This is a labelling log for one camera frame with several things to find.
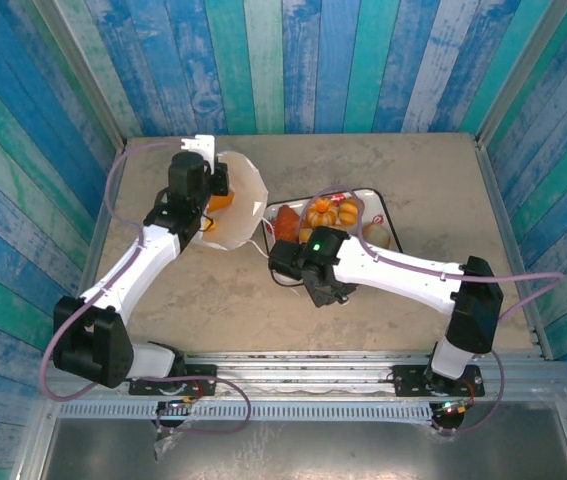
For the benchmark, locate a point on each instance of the white flower-print paper bag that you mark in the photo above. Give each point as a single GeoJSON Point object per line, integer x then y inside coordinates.
{"type": "Point", "coordinates": [243, 200]}

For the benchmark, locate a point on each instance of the orange pumpkin-shaped fake bread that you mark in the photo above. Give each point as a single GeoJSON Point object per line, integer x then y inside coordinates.
{"type": "Point", "coordinates": [322, 212]}

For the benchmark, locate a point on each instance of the pale fake bun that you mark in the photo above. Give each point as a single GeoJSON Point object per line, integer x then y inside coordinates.
{"type": "Point", "coordinates": [377, 236]}

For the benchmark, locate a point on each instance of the red-orange fake croissant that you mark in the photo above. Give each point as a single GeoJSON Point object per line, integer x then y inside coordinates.
{"type": "Point", "coordinates": [287, 222]}

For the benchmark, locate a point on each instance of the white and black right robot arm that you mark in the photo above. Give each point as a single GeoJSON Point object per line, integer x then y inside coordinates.
{"type": "Point", "coordinates": [393, 275]}

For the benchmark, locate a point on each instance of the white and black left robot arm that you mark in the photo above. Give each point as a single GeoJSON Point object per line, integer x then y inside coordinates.
{"type": "Point", "coordinates": [133, 270]}

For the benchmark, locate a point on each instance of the white strawberry-print tray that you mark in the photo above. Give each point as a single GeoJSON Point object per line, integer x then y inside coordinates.
{"type": "Point", "coordinates": [370, 202]}

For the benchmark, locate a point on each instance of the shiny metal plate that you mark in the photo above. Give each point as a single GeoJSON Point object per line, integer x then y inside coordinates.
{"type": "Point", "coordinates": [313, 450]}

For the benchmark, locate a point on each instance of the small circuit board with LEDs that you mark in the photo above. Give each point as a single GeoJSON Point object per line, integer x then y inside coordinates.
{"type": "Point", "coordinates": [450, 410]}
{"type": "Point", "coordinates": [175, 407]}

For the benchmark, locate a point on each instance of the crumpled clear plastic piece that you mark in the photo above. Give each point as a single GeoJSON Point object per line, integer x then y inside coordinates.
{"type": "Point", "coordinates": [163, 445]}

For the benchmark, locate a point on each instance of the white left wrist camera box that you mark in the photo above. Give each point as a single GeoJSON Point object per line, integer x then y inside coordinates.
{"type": "Point", "coordinates": [200, 145]}

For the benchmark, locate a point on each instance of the aluminium table side rail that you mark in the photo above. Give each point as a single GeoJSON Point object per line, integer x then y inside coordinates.
{"type": "Point", "coordinates": [499, 200]}
{"type": "Point", "coordinates": [108, 200]}

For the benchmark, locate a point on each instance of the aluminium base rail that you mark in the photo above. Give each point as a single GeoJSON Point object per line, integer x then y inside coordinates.
{"type": "Point", "coordinates": [303, 372]}

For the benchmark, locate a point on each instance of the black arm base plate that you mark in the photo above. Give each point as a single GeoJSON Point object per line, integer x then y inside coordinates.
{"type": "Point", "coordinates": [198, 380]}
{"type": "Point", "coordinates": [408, 382]}

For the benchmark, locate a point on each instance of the aluminium frame post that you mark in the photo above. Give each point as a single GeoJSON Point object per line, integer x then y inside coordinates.
{"type": "Point", "coordinates": [83, 75]}
{"type": "Point", "coordinates": [517, 75]}

